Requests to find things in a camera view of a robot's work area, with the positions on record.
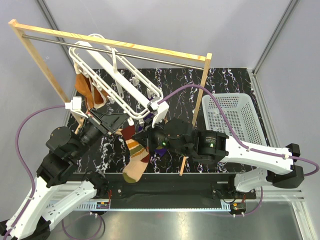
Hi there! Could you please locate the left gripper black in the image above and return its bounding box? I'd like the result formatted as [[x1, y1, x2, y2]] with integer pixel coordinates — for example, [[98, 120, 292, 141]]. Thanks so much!
[[72, 107, 132, 159]]

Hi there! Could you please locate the purple sock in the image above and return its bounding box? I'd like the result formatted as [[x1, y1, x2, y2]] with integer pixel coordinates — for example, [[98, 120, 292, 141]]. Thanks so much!
[[137, 97, 167, 157]]

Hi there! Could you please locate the white plastic clip hanger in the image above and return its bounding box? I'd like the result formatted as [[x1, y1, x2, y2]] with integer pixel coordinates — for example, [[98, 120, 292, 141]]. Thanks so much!
[[68, 40, 169, 126]]

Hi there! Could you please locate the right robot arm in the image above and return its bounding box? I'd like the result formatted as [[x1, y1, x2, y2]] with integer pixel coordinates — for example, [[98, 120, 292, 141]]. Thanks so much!
[[132, 118, 305, 199]]

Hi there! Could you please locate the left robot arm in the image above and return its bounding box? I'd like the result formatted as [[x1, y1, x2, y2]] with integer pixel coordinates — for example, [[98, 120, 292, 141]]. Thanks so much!
[[0, 110, 129, 240]]

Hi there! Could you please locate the orange sock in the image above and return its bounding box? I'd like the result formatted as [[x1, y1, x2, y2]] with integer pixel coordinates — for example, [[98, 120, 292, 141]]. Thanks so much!
[[75, 73, 109, 111]]

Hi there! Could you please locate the white plastic basket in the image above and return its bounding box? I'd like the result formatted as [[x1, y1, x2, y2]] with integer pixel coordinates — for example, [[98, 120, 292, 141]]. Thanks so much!
[[201, 93, 267, 146]]

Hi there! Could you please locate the steel rack rod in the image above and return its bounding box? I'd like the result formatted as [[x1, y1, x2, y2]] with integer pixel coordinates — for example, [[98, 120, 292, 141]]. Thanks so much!
[[21, 34, 204, 71]]

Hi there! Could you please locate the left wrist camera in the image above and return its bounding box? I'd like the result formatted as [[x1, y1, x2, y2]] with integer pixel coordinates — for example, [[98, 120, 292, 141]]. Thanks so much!
[[64, 96, 88, 119]]

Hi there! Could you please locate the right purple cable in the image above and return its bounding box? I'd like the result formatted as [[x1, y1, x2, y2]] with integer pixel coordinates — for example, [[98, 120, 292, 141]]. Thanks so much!
[[157, 83, 320, 218]]

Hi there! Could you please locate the purple cable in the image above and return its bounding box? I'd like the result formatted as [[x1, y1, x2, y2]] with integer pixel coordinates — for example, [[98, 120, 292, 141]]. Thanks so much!
[[157, 83, 320, 218], [0, 104, 67, 240]]

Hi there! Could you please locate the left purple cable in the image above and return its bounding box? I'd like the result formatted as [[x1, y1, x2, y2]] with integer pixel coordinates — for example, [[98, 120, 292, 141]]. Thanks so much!
[[0, 104, 67, 240]]

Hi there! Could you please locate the wooden hanging rack frame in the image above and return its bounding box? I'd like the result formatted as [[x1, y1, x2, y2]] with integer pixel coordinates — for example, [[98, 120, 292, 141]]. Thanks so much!
[[7, 19, 213, 177]]

